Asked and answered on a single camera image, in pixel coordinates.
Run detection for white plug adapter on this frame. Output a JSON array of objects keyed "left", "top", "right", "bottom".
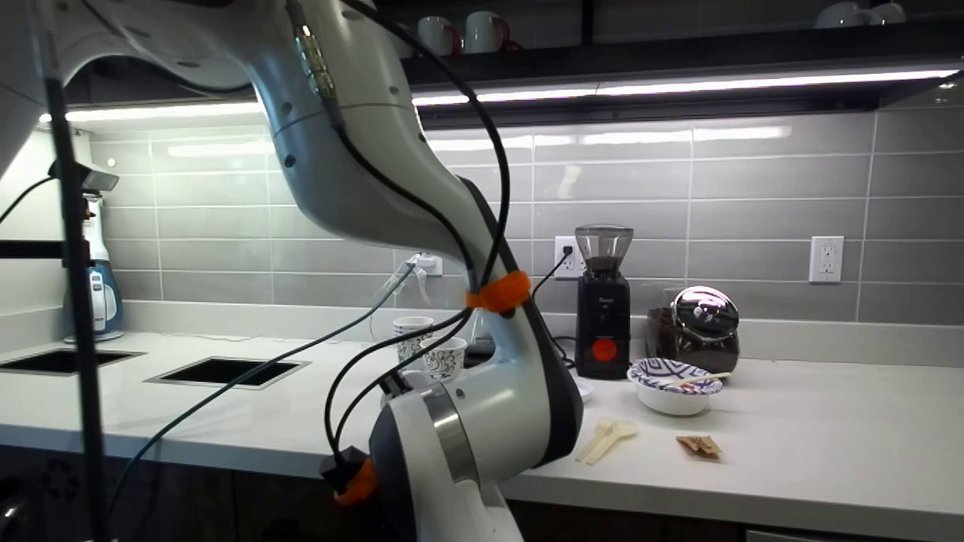
[{"left": 403, "top": 249, "right": 445, "bottom": 279}]

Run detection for black coffee grinder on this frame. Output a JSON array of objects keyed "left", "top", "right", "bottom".
[{"left": 571, "top": 224, "right": 635, "bottom": 381}]

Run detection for wooden cutlery piece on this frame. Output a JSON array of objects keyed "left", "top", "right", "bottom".
[
  {"left": 577, "top": 419, "right": 620, "bottom": 463},
  {"left": 583, "top": 425, "right": 643, "bottom": 468}
]

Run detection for shiny metal kettle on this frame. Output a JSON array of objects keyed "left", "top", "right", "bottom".
[{"left": 646, "top": 282, "right": 743, "bottom": 377}]

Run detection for white bowl with blue pattern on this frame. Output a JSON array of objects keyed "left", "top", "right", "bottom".
[{"left": 624, "top": 355, "right": 727, "bottom": 419}]

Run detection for white mug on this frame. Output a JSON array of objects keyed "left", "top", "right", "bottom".
[
  {"left": 460, "top": 10, "right": 516, "bottom": 56},
  {"left": 417, "top": 11, "right": 464, "bottom": 61}
]

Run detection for black recessed counter well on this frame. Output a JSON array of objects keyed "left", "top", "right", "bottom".
[{"left": 148, "top": 355, "right": 305, "bottom": 387}]

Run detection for LED light strip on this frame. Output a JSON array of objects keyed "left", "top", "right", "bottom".
[{"left": 39, "top": 64, "right": 964, "bottom": 130}]

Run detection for dark base cabinet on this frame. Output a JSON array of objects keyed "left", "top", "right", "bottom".
[{"left": 0, "top": 447, "right": 964, "bottom": 542}]

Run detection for white stacked dishes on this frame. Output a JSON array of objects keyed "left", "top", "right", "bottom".
[{"left": 813, "top": 0, "right": 911, "bottom": 31}]

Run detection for orange cable strap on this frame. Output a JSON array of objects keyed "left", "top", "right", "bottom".
[
  {"left": 460, "top": 269, "right": 537, "bottom": 317},
  {"left": 330, "top": 452, "right": 384, "bottom": 506}
]

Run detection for black grinder power cable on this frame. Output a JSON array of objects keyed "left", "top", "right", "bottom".
[{"left": 528, "top": 244, "right": 581, "bottom": 377}]

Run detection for white wall outlet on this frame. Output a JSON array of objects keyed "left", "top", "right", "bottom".
[
  {"left": 806, "top": 233, "right": 847, "bottom": 286},
  {"left": 552, "top": 233, "right": 588, "bottom": 279}
]

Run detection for thick black power cable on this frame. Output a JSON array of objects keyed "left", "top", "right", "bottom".
[{"left": 101, "top": 252, "right": 436, "bottom": 542}]

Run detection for dark wall shelf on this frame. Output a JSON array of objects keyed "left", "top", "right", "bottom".
[{"left": 58, "top": 0, "right": 964, "bottom": 134}]

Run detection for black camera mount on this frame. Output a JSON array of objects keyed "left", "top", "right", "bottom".
[{"left": 0, "top": 163, "right": 124, "bottom": 272}]

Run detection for thin black hanging cable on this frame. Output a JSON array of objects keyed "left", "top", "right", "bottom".
[{"left": 32, "top": 56, "right": 110, "bottom": 542}]

